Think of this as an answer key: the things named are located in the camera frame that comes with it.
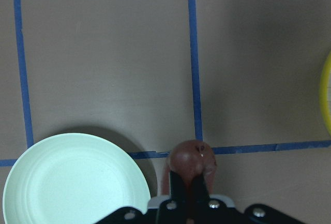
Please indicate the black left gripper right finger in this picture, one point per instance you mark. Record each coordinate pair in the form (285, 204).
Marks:
(201, 210)

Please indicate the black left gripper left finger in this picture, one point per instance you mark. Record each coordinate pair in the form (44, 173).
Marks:
(174, 209)

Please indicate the brown bun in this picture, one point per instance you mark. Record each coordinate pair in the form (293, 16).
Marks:
(189, 160)

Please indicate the yellow steamer layer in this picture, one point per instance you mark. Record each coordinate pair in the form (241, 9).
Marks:
(324, 93)

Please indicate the light green plate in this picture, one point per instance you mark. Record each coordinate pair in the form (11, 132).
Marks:
(72, 178)

